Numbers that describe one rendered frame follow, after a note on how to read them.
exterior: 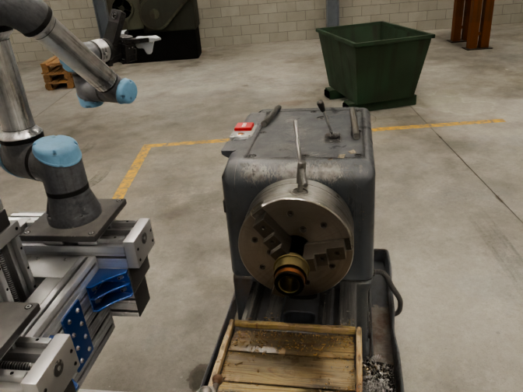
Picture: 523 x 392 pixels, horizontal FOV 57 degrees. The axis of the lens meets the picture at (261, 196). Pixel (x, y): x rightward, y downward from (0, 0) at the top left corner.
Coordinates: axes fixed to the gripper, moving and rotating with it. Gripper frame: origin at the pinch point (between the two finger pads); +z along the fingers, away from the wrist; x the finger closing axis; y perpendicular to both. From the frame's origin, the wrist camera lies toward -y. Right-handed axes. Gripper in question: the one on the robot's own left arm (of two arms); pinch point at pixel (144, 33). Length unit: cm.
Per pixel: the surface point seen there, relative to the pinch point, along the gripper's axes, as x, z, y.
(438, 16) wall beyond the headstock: -74, 1010, 143
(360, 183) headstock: 90, -16, 26
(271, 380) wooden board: 89, -64, 58
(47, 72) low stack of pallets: -565, 391, 209
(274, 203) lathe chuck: 74, -38, 26
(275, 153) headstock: 62, -15, 24
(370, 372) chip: 105, -23, 87
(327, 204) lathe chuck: 86, -32, 26
